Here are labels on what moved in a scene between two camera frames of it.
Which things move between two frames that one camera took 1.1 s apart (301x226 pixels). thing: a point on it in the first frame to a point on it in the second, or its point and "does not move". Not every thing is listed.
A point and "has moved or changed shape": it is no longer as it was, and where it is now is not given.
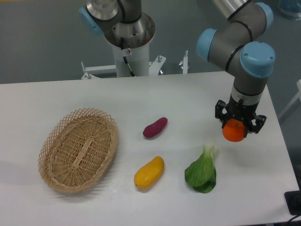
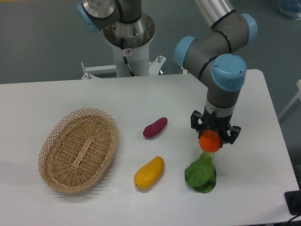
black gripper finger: (260, 121) to (234, 131)
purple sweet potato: (154, 129) does not move
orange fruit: (233, 130) has moved or changed shape
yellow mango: (146, 176) does not move
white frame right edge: (297, 95) does not move
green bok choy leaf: (201, 174) does not move
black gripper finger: (223, 117) to (195, 116)
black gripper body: (240, 111) to (213, 121)
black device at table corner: (293, 201) does not move
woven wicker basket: (77, 149) does not move
